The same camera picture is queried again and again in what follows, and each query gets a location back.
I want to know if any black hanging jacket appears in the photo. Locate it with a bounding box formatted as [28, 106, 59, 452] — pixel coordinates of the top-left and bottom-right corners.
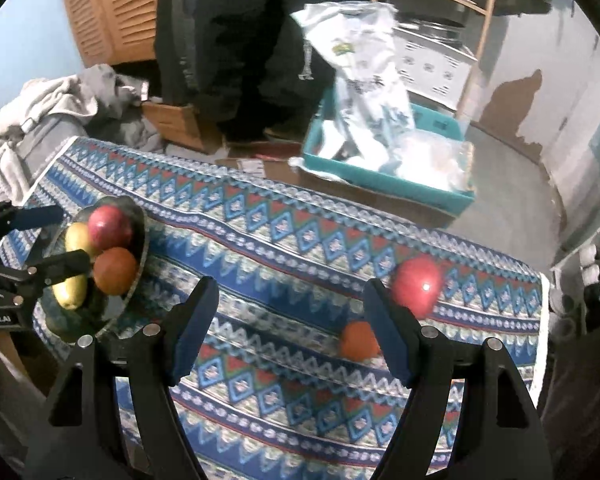
[153, 0, 392, 144]

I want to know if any steel pot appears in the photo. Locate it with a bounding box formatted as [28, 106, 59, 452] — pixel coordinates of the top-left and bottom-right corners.
[396, 4, 469, 45]

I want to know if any clear glass bowl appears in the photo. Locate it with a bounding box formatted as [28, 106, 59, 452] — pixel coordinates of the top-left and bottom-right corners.
[32, 195, 150, 344]

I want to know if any yellow-green pear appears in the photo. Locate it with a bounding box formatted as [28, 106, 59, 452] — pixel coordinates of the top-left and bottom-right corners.
[49, 272, 89, 311]

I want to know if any teal plastic basket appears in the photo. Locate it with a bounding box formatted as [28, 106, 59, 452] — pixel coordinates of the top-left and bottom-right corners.
[299, 87, 477, 219]

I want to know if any yellow pear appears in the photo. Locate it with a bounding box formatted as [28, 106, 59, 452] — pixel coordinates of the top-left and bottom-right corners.
[63, 222, 102, 257]

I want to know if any white plastic crate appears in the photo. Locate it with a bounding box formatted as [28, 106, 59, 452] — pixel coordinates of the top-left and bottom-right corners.
[391, 26, 474, 112]

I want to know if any red apple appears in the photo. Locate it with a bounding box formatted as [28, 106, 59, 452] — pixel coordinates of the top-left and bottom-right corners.
[87, 204, 135, 251]
[390, 254, 444, 319]

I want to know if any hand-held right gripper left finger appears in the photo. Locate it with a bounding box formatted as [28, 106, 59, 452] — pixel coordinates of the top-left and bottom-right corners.
[44, 275, 221, 480]

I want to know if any white printed rice bag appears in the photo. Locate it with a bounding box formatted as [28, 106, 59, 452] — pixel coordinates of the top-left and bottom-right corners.
[290, 1, 417, 172]

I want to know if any wooden louvered wardrobe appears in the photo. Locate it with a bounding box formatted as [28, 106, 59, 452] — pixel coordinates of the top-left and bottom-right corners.
[57, 0, 167, 67]

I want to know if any orange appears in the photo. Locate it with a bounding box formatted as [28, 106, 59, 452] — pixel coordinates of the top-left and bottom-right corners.
[338, 320, 382, 361]
[92, 247, 140, 296]

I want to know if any flat brown cardboard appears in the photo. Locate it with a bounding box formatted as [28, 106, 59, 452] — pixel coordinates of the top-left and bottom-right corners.
[214, 139, 462, 232]

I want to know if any white crumpled cloth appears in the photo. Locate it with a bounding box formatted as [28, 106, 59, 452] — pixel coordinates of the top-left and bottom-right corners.
[0, 77, 89, 207]

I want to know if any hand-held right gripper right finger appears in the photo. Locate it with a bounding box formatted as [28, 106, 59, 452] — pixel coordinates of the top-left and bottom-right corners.
[362, 277, 552, 480]

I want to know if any clear plastic bag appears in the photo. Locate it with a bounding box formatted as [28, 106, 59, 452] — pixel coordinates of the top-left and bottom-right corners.
[394, 132, 474, 194]

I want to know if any blue patterned tablecloth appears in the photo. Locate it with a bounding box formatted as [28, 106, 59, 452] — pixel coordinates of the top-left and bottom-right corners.
[0, 135, 552, 480]

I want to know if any wooden shelf rack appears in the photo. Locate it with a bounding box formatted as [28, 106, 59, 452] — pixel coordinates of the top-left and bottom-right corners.
[369, 0, 502, 127]

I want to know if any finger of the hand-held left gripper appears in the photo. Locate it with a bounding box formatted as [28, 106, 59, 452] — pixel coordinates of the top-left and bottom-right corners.
[0, 203, 65, 242]
[26, 248, 90, 287]

